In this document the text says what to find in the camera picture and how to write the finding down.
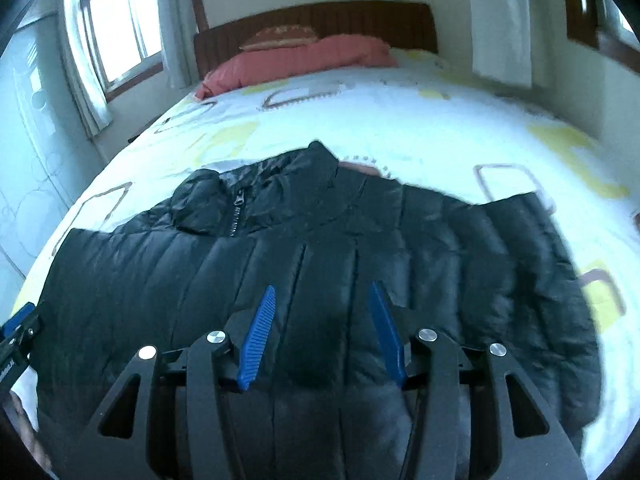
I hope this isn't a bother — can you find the bed with patterned sheet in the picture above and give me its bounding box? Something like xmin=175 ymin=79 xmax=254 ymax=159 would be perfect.
xmin=10 ymin=47 xmax=640 ymax=480

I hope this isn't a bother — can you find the window with white frame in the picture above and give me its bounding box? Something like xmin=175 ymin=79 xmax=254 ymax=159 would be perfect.
xmin=62 ymin=0 xmax=166 ymax=96

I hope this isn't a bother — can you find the brown patterned pillow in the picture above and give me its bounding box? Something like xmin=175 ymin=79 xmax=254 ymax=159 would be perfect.
xmin=240 ymin=25 xmax=321 ymax=52

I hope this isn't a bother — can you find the frosted glass wardrobe door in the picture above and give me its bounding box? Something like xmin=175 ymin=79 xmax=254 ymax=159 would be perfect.
xmin=0 ymin=10 xmax=107 ymax=281

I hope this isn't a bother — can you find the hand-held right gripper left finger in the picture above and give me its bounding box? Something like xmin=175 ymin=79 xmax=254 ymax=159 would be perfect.
xmin=65 ymin=285 xmax=277 ymax=480

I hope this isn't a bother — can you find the black puffer jacket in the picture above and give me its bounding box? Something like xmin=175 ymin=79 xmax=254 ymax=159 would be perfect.
xmin=37 ymin=141 xmax=603 ymax=480

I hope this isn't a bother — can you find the window with wooden frame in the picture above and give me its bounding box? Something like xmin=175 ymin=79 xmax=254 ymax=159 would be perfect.
xmin=556 ymin=0 xmax=640 ymax=67

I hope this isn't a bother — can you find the wooden headboard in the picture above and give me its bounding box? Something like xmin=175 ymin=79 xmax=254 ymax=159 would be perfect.
xmin=192 ymin=1 xmax=440 ymax=78

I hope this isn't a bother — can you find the white curtain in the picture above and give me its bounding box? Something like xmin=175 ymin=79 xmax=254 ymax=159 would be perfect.
xmin=465 ymin=0 xmax=534 ymax=89
xmin=154 ymin=0 xmax=197 ymax=89
xmin=60 ymin=0 xmax=115 ymax=137

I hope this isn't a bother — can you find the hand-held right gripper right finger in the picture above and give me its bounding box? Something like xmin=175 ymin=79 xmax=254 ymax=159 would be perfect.
xmin=367 ymin=281 xmax=588 ymax=480

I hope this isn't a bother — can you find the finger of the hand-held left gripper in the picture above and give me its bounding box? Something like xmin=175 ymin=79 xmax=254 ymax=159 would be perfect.
xmin=0 ymin=301 xmax=42 ymax=357

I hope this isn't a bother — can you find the red pillow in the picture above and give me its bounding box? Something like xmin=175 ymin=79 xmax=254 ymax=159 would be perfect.
xmin=194 ymin=34 xmax=398 ymax=100

